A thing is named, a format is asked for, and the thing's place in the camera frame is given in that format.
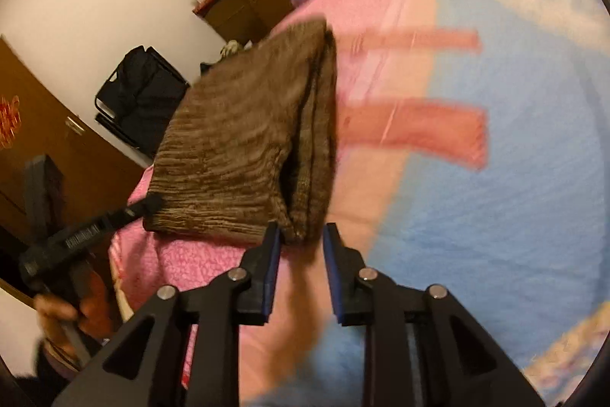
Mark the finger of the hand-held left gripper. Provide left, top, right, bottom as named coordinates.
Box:
left=102, top=195, right=166, bottom=229

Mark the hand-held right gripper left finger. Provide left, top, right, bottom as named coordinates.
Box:
left=52, top=221, right=281, bottom=407

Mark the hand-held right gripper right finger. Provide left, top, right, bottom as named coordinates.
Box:
left=323, top=223, right=544, bottom=407

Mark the brown knitted garment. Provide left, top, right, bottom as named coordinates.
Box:
left=143, top=18, right=339, bottom=246

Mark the person's left hand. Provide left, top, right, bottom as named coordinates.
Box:
left=34, top=271, right=116, bottom=341

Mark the pink fleece blanket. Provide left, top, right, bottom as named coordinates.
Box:
left=109, top=166, right=287, bottom=391

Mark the brown wooden door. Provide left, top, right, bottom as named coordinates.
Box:
left=0, top=35, right=148, bottom=298

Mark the blue polka dot printed blanket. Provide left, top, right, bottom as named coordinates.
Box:
left=238, top=0, right=610, bottom=407

